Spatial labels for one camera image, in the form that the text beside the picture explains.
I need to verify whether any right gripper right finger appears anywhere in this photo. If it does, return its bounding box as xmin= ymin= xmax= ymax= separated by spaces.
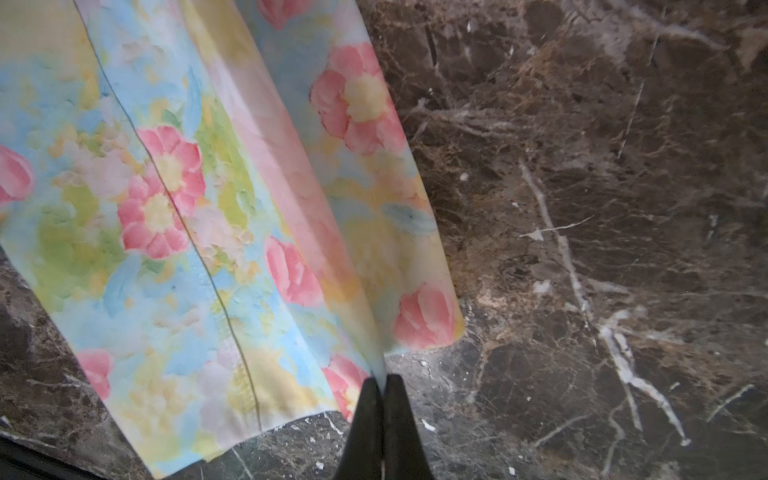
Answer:
xmin=383 ymin=374 xmax=435 ymax=480

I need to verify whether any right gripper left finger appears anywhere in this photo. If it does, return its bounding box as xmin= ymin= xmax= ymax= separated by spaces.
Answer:
xmin=333 ymin=378 xmax=383 ymax=480

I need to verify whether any pastel floral skirt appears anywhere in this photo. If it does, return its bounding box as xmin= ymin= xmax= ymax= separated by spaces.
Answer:
xmin=1 ymin=1 xmax=465 ymax=479

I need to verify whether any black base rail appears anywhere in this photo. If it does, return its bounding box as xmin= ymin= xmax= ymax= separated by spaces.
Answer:
xmin=0 ymin=438 xmax=103 ymax=480

